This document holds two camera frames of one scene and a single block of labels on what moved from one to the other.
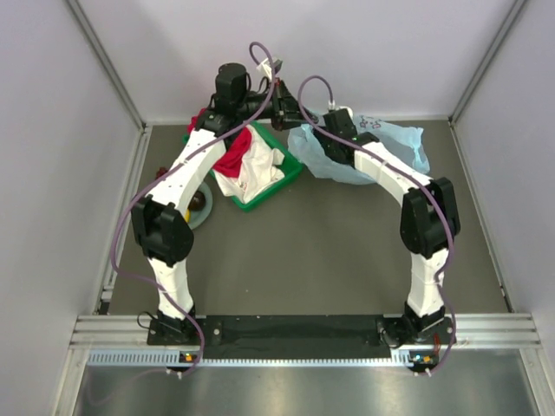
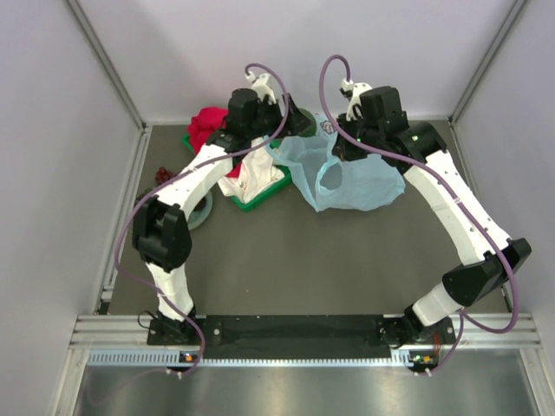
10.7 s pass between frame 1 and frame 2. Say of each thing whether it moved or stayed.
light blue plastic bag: moved
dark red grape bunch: stayed
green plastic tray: stayed
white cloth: stayed
